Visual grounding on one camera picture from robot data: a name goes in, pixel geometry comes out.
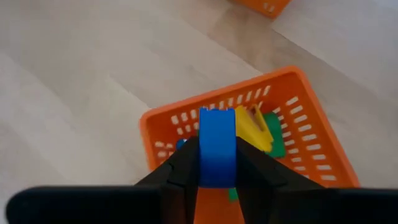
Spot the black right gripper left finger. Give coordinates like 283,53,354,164
135,136,201,224

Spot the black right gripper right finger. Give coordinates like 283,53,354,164
235,136,326,224

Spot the blue mini stapler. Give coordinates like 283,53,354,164
175,138,188,152
198,106,237,189

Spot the yellow mini stapler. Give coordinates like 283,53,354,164
234,105,275,154

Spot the orange plastic mesh basket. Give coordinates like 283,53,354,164
138,65,361,224
229,0,293,19

